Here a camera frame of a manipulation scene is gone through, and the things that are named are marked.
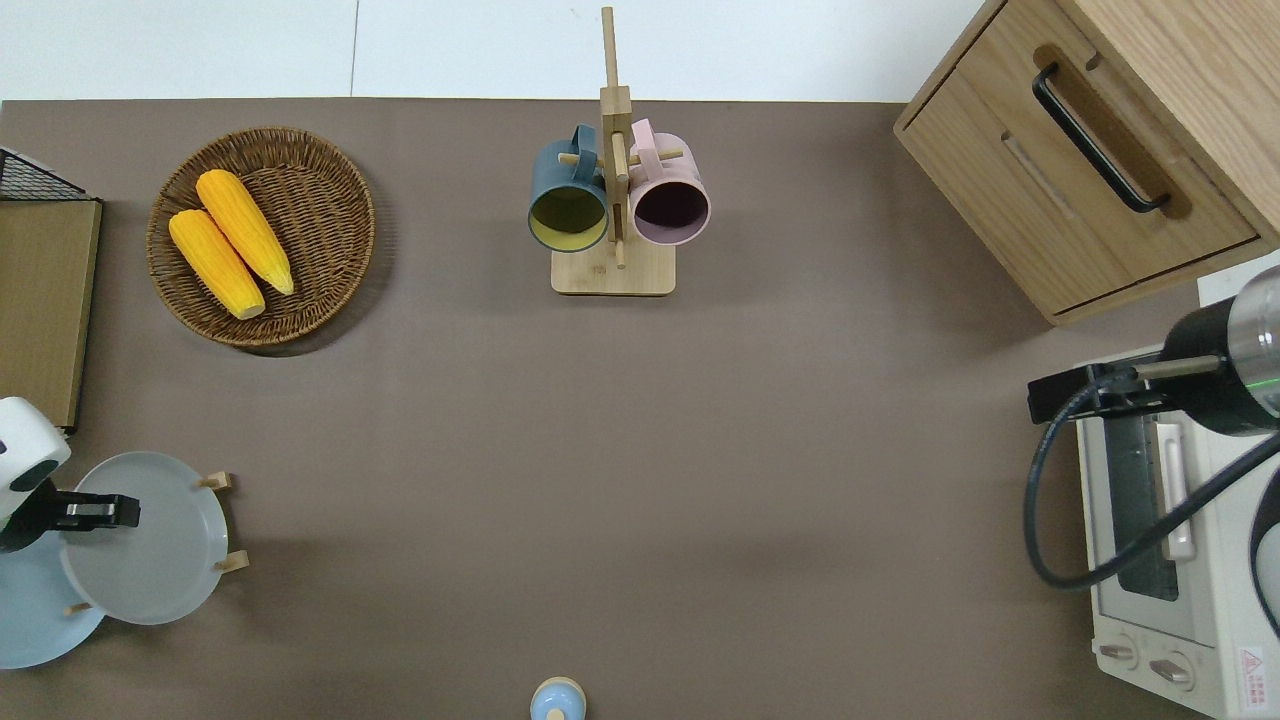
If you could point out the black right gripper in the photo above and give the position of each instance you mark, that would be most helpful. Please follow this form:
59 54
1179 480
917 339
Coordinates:
1200 400

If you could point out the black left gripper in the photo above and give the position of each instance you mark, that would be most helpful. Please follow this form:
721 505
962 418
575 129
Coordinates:
30 520

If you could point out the gray plate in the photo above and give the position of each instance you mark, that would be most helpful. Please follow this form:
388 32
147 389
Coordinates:
160 570

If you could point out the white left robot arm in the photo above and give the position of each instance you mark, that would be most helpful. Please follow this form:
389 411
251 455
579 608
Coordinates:
25 430

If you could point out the light blue plate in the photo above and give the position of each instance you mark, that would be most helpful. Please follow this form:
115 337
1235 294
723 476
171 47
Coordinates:
35 620

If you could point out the wooden plate rack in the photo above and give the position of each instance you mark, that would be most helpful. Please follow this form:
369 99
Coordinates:
232 562

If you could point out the wooden drawer cabinet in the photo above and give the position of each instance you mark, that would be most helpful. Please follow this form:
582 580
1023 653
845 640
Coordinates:
1010 180

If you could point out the white toaster oven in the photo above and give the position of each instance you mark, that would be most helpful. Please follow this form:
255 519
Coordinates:
1210 620

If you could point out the yellow corn cob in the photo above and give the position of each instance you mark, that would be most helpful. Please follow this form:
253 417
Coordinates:
215 265
245 230

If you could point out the brown wicker basket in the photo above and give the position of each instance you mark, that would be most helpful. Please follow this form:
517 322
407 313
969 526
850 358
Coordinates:
320 220

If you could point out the brown table mat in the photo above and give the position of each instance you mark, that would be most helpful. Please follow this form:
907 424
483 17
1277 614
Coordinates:
650 450

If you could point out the pink mug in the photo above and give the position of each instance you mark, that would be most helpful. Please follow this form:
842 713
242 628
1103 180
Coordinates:
680 165

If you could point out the wooden mug tree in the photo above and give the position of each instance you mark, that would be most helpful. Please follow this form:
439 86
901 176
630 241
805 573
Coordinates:
612 275

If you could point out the blue service bell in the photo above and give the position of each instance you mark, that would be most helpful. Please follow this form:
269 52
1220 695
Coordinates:
557 700

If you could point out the dark blue mug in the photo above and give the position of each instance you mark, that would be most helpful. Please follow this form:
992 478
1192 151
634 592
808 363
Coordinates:
560 170

